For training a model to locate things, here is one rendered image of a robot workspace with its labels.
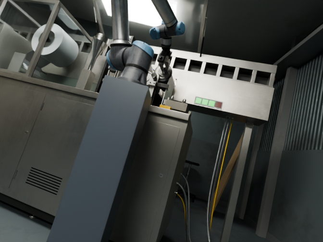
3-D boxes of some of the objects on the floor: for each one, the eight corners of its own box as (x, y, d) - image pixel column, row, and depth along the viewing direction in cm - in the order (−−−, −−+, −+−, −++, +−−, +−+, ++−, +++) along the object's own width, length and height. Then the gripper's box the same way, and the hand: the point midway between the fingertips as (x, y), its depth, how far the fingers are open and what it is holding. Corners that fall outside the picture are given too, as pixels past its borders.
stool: (192, 197, 364) (201, 164, 374) (199, 204, 314) (208, 166, 324) (166, 189, 363) (175, 156, 373) (168, 195, 313) (179, 157, 323)
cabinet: (-138, 148, 157) (-88, 54, 171) (-43, 152, 219) (-12, 83, 233) (145, 279, 99) (188, 121, 112) (166, 234, 161) (192, 136, 174)
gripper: (174, 42, 138) (172, 70, 152) (161, 41, 141) (160, 68, 154) (171, 46, 132) (169, 75, 146) (157, 44, 134) (157, 72, 148)
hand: (164, 71), depth 147 cm, fingers closed, pressing on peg
